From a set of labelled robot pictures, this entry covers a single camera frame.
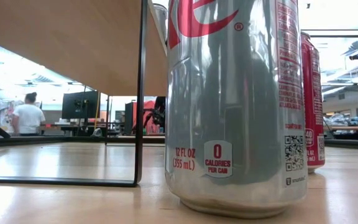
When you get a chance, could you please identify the silver diet cola can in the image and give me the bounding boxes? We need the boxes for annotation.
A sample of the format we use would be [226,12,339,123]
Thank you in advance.
[165,0,309,218]

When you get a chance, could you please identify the black monitor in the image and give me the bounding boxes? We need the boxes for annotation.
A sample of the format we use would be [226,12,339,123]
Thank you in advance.
[61,90,101,119]
[124,101,135,131]

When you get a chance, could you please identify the floral cloth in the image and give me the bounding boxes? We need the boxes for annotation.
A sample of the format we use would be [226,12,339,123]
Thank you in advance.
[0,99,24,134]

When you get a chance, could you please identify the wooden workbench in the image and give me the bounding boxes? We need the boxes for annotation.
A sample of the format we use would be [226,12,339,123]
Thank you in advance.
[323,125,358,131]

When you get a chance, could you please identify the red cola can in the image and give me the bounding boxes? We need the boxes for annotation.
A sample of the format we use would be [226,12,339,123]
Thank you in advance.
[300,30,326,174]

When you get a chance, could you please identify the red panel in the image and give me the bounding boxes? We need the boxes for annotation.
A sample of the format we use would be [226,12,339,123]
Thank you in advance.
[132,100,157,134]

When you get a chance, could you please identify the plastic-wrapped items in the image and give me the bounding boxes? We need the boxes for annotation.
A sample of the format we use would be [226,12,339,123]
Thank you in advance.
[323,112,358,127]

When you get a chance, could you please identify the yellow pole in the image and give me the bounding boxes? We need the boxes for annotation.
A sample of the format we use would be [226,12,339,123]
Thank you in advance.
[94,91,101,130]

